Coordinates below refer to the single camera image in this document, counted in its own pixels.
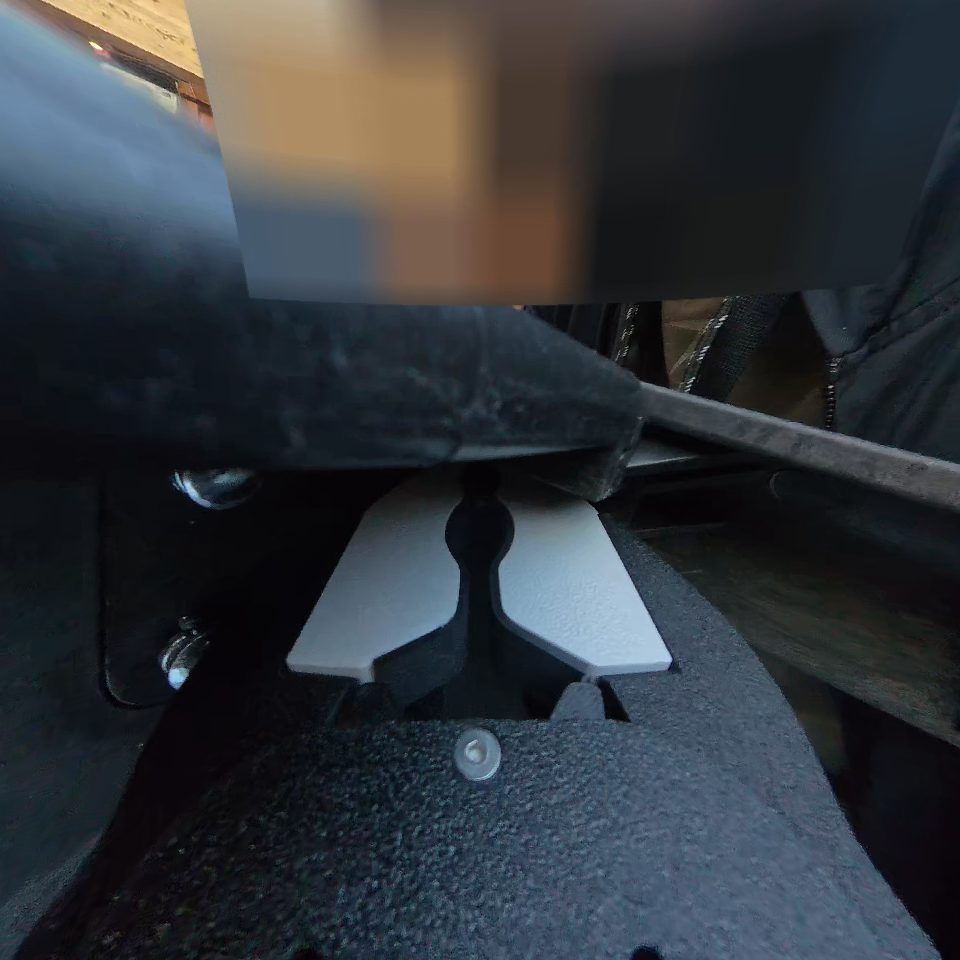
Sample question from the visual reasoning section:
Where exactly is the person's black clothing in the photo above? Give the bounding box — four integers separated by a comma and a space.
802, 112, 960, 466

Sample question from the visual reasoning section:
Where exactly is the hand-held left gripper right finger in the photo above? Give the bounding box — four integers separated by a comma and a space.
491, 480, 675, 682

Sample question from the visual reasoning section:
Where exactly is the chrome dome bolt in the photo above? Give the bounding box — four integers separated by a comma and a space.
172, 468, 258, 511
159, 616, 211, 691

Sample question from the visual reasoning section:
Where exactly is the black speckled strap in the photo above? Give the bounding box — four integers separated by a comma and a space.
678, 296, 796, 399

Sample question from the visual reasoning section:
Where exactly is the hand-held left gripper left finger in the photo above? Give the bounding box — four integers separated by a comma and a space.
286, 471, 468, 685

